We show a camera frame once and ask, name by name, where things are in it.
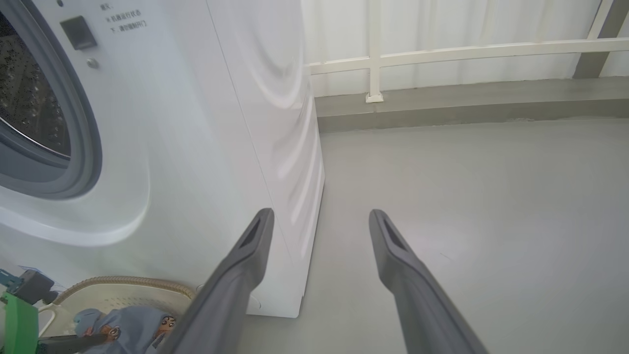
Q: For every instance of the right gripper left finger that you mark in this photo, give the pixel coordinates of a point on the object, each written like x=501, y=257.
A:
x=231, y=295

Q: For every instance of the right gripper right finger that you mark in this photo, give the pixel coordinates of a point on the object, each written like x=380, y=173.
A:
x=417, y=305

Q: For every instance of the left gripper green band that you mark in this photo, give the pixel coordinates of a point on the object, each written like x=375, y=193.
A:
x=19, y=324

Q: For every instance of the blue cartoon print garment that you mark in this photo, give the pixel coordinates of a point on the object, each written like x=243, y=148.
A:
x=132, y=324

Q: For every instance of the cream perforated laundry basket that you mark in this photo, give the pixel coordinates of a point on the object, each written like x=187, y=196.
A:
x=123, y=295

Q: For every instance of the white front-load washing machine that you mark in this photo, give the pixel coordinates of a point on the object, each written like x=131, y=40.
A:
x=196, y=147

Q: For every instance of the white metal railing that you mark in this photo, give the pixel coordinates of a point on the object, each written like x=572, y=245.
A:
x=442, y=53

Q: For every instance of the grey slanted beam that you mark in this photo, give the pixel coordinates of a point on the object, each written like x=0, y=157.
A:
x=602, y=39

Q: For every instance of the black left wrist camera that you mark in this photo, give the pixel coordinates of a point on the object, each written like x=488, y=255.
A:
x=34, y=287

